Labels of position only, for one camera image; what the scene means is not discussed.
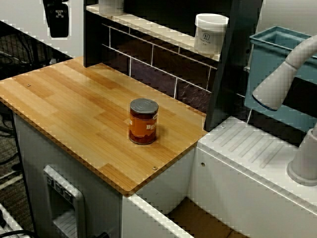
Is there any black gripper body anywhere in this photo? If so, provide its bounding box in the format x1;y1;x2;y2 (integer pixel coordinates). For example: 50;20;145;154
42;0;71;9

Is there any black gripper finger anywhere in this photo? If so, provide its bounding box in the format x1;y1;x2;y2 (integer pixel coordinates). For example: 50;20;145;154
44;4;70;39

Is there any orange can with grey lid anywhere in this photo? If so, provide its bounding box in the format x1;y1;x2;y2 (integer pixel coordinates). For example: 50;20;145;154
128;98;159;145

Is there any white toy sink basin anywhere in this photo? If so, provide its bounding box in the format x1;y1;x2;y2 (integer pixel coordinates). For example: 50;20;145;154
122;116;317;238

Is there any black shelf unit with tiles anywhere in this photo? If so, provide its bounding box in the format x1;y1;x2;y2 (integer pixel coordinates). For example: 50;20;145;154
83;0;264;132

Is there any white toy kitchen cabinet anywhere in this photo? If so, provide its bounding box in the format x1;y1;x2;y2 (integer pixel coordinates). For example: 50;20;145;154
0;56;317;238

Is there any white plastic jar with label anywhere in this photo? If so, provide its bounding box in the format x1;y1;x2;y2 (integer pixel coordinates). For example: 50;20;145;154
193;13;230;56

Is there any white power strip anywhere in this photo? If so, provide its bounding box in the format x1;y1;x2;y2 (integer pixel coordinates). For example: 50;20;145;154
0;202;24;238

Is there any teal plastic bin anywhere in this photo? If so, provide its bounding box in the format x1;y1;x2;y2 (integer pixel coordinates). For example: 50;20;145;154
244;25;317;132

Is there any white toy faucet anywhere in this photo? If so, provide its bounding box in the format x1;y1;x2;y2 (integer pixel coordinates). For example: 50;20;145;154
252;33;317;187

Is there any black wire mesh fence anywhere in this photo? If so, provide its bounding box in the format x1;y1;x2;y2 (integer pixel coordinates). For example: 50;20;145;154
0;21;75;80

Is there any black floor cable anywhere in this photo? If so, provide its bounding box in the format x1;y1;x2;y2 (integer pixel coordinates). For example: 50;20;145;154
0;230;35;238

